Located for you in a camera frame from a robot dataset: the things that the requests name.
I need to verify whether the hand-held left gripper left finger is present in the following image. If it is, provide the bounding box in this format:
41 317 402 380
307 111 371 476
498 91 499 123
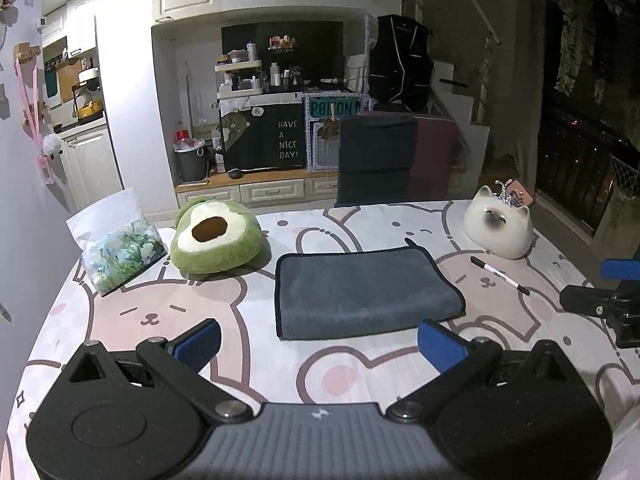
64 318 254 426

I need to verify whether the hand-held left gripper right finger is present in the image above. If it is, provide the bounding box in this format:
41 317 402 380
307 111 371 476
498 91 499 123
385 318 577 425

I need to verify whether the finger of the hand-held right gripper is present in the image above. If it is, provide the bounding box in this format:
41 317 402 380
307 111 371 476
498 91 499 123
601 258 640 282
559 284 623 319

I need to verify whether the grey towel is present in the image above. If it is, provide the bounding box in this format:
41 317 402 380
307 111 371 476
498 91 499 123
274 245 467 341

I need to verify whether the bear print tablecloth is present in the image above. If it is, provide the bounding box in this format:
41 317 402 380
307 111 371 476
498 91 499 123
0 199 640 480

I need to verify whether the black marker pen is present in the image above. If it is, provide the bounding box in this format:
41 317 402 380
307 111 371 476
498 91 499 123
469 255 531 296

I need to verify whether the balcony safety net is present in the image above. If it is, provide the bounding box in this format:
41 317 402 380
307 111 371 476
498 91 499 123
606 152 640 203

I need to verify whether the green avocado plush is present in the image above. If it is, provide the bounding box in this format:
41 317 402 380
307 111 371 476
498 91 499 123
169 195 264 276

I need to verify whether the white cat ornament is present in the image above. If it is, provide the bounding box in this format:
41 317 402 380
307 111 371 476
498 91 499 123
463 185 534 260

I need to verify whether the floral tissue pack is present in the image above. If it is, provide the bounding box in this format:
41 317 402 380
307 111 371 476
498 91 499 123
65 186 168 297

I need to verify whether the small brown box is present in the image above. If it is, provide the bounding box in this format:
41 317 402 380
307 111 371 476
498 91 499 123
510 179 535 209

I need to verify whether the silver crown hair clip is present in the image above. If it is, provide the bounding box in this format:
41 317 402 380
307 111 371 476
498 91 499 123
493 178 527 209

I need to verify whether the wooden top drawer cabinet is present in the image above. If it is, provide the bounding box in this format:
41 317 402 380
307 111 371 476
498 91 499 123
173 166 342 209

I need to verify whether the grey trash bin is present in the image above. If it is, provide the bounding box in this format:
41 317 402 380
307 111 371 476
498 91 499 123
173 140 210 184

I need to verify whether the maroon cloth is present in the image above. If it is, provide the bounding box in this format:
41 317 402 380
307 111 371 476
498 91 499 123
409 114 462 202

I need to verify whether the dark blue chair cover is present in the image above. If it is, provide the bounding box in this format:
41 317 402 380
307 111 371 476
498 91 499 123
334 114 419 209

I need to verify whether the black printed curtain cloth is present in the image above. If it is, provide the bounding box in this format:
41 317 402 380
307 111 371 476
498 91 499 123
219 102 306 172

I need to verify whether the white perforated cabinet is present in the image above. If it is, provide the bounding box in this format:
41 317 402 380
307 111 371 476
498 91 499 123
303 92 362 174

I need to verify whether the teal sign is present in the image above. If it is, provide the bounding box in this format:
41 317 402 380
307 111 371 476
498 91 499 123
305 97 360 120

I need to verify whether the yellow glass kettle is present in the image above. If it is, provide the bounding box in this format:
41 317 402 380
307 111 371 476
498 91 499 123
73 81 105 124

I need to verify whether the white shelf organizer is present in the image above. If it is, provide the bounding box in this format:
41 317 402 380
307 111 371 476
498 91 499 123
214 59 265 99

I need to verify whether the pink ribbon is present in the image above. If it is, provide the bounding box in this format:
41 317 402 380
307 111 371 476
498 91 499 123
14 54 57 187

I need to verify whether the black hanging jacket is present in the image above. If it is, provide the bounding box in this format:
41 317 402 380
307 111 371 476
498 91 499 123
367 14 435 112

